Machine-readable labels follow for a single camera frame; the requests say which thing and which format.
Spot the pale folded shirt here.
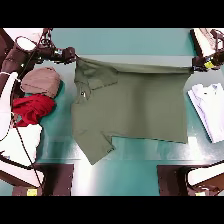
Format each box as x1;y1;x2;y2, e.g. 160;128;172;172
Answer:
187;82;224;144

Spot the brown garment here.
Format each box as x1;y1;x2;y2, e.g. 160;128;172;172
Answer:
19;66;63;100

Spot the white garment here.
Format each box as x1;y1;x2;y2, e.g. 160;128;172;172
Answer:
0;123;44;168

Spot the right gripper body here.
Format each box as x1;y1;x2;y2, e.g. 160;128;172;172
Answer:
191;55;210;73

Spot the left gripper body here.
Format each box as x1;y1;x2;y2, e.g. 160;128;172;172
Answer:
61;46;77;65

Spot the green polo shirt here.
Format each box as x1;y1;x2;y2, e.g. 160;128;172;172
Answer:
70;55;195;166

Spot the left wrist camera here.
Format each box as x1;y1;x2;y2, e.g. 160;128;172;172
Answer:
40;27;55;46

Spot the red garment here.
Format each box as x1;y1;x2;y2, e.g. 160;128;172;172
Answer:
11;93;57;129

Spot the beige garment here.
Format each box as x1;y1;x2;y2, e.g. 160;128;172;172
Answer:
195;27;222;56

